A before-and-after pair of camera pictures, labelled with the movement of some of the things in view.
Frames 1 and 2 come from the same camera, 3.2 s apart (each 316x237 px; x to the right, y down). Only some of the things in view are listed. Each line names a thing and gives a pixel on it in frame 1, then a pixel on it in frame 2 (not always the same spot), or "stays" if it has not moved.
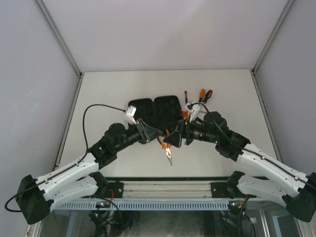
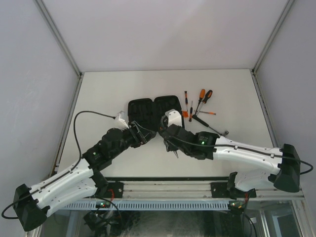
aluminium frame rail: x=166 y=190 stays
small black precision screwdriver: x=186 y=97 stays
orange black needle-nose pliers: x=166 y=146 -> x=177 y=156
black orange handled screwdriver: x=208 y=96 stays
